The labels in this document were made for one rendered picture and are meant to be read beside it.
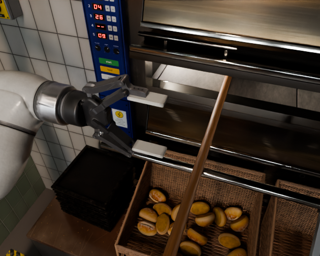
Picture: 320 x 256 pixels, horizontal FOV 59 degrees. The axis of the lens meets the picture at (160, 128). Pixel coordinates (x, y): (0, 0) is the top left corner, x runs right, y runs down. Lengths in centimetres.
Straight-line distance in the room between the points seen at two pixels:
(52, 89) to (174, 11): 56
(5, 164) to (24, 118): 10
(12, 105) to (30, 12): 78
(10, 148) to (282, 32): 82
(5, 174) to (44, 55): 88
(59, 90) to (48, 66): 87
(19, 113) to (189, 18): 63
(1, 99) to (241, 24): 72
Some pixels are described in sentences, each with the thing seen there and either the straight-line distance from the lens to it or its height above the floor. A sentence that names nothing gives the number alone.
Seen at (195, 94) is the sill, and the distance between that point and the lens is 117.
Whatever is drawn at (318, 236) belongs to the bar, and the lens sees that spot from 97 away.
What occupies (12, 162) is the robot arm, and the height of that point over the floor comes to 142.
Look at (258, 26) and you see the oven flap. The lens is 99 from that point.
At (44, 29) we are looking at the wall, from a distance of 136.
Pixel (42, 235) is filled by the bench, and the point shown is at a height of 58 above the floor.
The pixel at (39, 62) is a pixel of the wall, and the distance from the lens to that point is 149.
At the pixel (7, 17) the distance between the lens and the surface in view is 136.
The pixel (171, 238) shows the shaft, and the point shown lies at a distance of 73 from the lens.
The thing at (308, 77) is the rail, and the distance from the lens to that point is 92.
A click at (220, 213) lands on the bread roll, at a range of 144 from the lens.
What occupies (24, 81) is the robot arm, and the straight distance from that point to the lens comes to 66.
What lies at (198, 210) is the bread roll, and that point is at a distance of 145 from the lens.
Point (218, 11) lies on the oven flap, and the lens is 100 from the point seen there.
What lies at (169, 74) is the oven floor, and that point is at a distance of 130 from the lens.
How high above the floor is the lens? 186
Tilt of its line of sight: 43 degrees down
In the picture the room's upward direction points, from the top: straight up
